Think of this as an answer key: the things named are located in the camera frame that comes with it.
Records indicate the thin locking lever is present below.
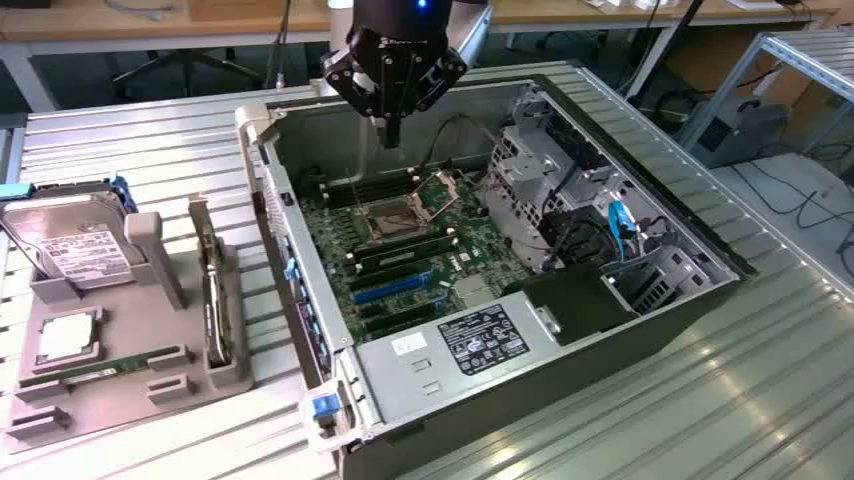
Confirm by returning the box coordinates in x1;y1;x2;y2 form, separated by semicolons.
345;167;367;212

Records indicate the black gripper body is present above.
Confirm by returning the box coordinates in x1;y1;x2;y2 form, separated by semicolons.
345;0;457;117

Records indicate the silver drive cage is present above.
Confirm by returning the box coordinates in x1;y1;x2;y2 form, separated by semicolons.
481;84;642;276

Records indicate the black plastic shroud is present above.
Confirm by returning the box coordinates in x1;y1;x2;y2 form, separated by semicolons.
504;262;642;349

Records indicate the silver CPU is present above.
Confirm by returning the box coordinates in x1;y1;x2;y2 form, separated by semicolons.
37;315;99;364

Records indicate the metal socket cover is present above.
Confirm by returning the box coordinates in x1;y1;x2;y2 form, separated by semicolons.
407;169;462;221

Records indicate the silver chipset heatsink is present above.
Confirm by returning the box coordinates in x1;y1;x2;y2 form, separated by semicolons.
453;277;500;306

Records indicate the blue wire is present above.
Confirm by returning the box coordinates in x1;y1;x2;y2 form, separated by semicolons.
608;199;636;264

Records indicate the black expansion slot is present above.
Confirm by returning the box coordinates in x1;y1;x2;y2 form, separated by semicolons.
363;299;437;335

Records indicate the black wire in case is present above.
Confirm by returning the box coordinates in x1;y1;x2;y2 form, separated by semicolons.
425;114;501;174

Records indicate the aluminium profile frame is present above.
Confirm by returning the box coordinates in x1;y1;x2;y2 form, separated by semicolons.
677;29;854;151

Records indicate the blue expansion slot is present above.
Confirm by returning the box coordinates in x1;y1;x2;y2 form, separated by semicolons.
351;272;436;306

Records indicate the wooden desk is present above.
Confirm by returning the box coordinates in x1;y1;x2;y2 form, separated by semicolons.
0;0;335;114
490;0;842;101

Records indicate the black office chair base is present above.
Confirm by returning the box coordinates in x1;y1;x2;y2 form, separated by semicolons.
506;29;609;51
110;47;262;99

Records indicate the green RAM stick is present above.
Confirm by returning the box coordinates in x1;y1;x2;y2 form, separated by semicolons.
18;349;182;391

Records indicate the grey parts rack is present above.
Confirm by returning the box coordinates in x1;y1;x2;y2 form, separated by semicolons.
3;194;259;456

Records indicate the silver power supply unit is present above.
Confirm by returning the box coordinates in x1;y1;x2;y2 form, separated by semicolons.
353;292;562;426

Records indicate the silver hard disk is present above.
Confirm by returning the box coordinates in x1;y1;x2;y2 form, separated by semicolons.
0;187;146;291

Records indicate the green motherboard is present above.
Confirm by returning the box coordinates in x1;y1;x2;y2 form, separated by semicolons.
297;164;536;346

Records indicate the dark RAM stick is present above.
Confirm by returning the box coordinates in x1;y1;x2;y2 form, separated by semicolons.
350;234;460;274

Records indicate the CPU socket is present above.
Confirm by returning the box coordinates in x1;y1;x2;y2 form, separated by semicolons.
359;199;436;246

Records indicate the open dark PC case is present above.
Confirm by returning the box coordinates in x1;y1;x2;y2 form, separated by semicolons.
234;73;761;480

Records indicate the graphics card with black shroud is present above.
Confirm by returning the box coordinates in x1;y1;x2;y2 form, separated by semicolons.
189;194;235;366

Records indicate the grey box appliance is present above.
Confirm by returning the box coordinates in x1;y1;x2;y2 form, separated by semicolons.
693;94;793;169

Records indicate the blue disk bracket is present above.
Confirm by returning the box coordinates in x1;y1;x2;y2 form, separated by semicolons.
0;172;141;214

